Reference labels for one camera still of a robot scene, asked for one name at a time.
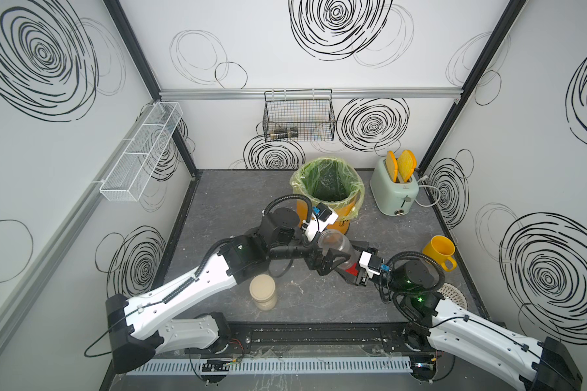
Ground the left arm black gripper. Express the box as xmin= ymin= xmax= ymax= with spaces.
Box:
xmin=267 ymin=232 xmax=350 ymax=276

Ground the red jar lid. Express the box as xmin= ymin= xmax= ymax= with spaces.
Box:
xmin=345 ymin=264 xmax=361 ymax=280

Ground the clear jar with oatmeal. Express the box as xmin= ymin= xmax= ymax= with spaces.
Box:
xmin=318 ymin=229 xmax=355 ymax=270

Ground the beige lidded oatmeal jar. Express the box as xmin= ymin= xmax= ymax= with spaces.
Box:
xmin=249 ymin=275 xmax=277 ymax=311

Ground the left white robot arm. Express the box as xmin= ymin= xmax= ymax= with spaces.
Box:
xmin=105 ymin=204 xmax=338 ymax=374

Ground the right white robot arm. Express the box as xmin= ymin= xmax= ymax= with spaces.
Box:
xmin=326 ymin=246 xmax=583 ymax=390

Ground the orange trash bin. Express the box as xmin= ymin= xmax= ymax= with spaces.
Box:
xmin=296 ymin=194 xmax=364 ymax=235

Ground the mint green toaster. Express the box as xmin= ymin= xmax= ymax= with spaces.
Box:
xmin=370 ymin=158 xmax=419 ymax=216

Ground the green plastic bin liner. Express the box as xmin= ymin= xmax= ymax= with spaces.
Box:
xmin=290 ymin=156 xmax=365 ymax=222

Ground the yellow mug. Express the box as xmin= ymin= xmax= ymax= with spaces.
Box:
xmin=422 ymin=236 xmax=458 ymax=272

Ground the patterned white bowl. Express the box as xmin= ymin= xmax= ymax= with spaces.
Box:
xmin=438 ymin=283 xmax=468 ymax=310

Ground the left yellow toast slice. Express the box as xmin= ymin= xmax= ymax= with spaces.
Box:
xmin=385 ymin=151 xmax=399 ymax=183

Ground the yellow toast slice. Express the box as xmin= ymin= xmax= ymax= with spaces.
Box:
xmin=396 ymin=149 xmax=417 ymax=182
xmin=385 ymin=151 xmax=399 ymax=183

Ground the right yellow toast slice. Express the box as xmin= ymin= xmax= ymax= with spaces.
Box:
xmin=396 ymin=149 xmax=417 ymax=182

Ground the dark item in basket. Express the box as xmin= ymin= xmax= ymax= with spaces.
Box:
xmin=269 ymin=126 xmax=299 ymax=140

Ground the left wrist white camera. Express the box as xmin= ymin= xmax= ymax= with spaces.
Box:
xmin=302 ymin=203 xmax=339 ymax=242

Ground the white toaster power cable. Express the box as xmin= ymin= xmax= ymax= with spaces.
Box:
xmin=413 ymin=174 xmax=442 ymax=209

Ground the white slotted cable duct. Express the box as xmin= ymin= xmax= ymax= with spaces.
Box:
xmin=128 ymin=357 xmax=413 ymax=376

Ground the black wire wall basket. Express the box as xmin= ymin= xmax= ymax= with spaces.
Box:
xmin=262 ymin=89 xmax=337 ymax=143

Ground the white wire wall shelf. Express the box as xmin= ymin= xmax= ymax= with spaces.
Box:
xmin=99 ymin=101 xmax=183 ymax=202

